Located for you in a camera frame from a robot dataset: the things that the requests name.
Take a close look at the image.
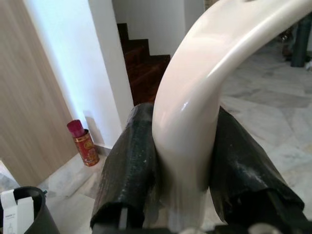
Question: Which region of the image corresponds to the cream long-handled dustpan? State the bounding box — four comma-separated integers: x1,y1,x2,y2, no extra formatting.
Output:
142,0,312,232

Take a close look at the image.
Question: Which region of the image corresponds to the black round bin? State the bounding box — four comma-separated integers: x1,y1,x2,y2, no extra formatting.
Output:
0,186,60,234

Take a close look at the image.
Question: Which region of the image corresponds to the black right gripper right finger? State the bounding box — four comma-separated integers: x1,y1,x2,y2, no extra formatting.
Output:
209,106,306,225

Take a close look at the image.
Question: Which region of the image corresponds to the red gold printed can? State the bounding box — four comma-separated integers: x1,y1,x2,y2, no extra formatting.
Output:
66,119,100,168

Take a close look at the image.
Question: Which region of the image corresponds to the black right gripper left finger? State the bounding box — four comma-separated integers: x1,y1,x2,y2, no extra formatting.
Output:
90,102,162,230

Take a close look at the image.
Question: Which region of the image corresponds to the tall dark cylinder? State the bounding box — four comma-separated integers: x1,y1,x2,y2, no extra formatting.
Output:
291,19,312,68

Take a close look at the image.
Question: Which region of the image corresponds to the dark wooden staircase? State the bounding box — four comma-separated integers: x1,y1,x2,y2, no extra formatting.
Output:
117,22,171,107

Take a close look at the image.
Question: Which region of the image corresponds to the white cardboard box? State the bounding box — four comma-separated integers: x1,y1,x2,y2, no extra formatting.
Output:
0,189,35,232

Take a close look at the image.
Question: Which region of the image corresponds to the light wood panel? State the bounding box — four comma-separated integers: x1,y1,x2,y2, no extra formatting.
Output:
0,0,85,189

